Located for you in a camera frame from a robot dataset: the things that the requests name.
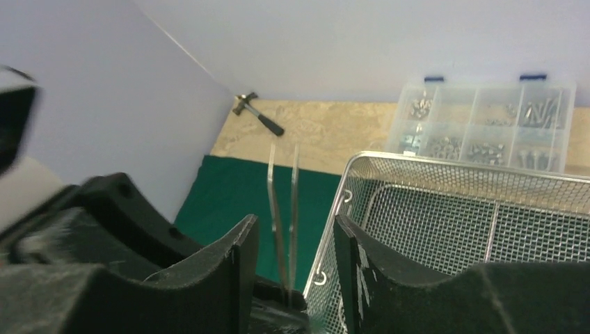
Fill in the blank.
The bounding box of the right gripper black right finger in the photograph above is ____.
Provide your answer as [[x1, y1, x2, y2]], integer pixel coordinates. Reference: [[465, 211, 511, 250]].
[[333, 215, 589, 333]]

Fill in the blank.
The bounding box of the dark green surgical drape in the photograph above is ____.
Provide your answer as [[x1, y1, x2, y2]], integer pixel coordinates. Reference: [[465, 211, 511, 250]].
[[175, 156, 340, 291]]

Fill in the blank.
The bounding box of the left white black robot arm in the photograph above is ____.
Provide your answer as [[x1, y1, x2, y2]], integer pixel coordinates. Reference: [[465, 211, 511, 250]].
[[1, 65, 310, 333]]

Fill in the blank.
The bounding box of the clear plastic compartment box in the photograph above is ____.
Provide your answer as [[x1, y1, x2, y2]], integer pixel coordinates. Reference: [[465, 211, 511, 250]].
[[383, 75, 577, 173]]

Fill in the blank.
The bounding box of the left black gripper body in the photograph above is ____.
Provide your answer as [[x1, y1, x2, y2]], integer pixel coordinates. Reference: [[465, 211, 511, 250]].
[[0, 172, 310, 334]]

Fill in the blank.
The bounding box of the metal wire mesh tray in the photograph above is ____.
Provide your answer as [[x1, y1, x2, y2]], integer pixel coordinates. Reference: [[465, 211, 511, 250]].
[[304, 151, 589, 333]]

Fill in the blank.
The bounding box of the small black-handled hammer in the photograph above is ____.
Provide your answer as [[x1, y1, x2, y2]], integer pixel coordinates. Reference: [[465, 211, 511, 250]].
[[232, 92, 285, 137]]

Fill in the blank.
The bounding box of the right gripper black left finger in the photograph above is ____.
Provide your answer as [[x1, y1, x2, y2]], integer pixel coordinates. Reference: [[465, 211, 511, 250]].
[[1, 214, 260, 333]]

